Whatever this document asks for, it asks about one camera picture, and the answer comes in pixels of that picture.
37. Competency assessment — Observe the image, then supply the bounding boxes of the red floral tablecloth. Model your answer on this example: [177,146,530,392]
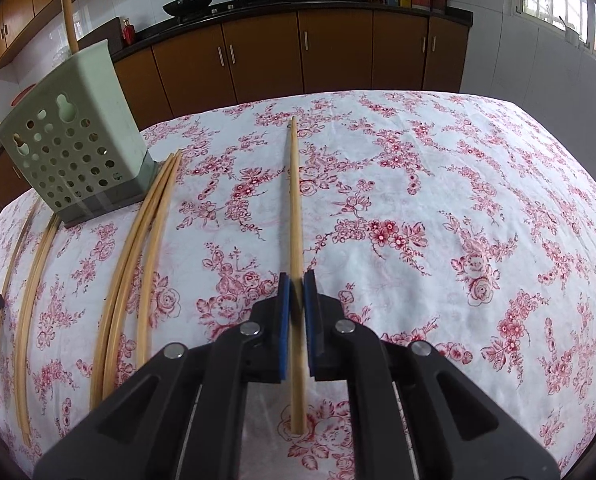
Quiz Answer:
[0,90,596,480]

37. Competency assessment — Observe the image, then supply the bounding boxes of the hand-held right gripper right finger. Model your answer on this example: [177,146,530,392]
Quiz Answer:
[302,270,562,480]

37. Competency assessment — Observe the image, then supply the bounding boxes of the brown kitchen base cabinets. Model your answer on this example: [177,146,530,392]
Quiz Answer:
[0,7,471,231]

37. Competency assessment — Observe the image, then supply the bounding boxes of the black kitchen countertop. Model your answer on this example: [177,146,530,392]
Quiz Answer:
[0,0,475,181]

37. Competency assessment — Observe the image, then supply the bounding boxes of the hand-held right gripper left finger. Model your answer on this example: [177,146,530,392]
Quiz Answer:
[32,273,292,480]

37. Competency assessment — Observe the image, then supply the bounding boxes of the black wok with handle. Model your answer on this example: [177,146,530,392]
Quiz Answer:
[162,0,217,20]

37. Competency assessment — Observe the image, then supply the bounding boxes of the green perforated utensil holder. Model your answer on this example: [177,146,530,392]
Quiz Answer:
[0,38,163,226]

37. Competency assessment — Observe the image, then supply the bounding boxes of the brown wall cabinets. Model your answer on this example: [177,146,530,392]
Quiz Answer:
[0,0,143,76]

